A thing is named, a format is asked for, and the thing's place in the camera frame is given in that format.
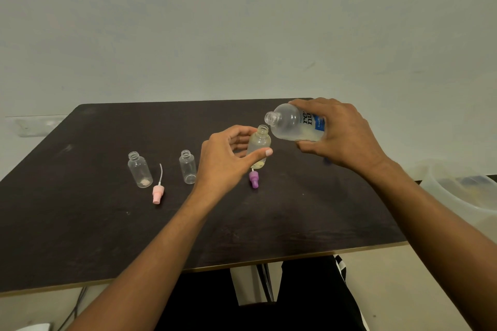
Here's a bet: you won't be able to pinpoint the person's right hand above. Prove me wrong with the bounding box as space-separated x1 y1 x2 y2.
289 97 390 177

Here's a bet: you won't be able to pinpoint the person's left forearm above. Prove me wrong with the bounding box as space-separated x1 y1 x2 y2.
66 186 220 331

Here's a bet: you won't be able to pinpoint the person's right forearm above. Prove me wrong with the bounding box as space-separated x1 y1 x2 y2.
359 156 497 331

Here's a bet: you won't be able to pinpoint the pink spray pump cap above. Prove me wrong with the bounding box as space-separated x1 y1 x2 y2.
152 163 165 205

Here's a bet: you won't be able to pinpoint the white object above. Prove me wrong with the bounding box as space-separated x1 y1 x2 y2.
16 322 53 331

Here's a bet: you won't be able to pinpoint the grey cable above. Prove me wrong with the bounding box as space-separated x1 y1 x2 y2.
57 286 88 331

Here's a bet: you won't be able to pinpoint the small bottle with yellowish liquid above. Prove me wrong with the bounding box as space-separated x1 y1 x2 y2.
246 125 272 169

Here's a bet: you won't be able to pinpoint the translucent plastic bin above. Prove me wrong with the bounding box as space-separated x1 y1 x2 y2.
420 159 497 243

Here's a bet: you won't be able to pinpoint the large clear blue-label bottle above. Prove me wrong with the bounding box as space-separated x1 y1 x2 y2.
264 103 326 142

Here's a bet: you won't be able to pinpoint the metal table leg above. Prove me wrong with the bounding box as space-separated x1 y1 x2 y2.
255 263 275 303

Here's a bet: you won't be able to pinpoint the small empty clear bottle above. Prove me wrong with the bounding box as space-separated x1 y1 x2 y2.
128 151 154 189
179 149 198 185

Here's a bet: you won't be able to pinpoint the person's black trousers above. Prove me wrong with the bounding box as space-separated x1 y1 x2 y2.
155 255 369 331

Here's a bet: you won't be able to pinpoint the person's left hand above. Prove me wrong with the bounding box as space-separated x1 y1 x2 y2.
192 125 273 204

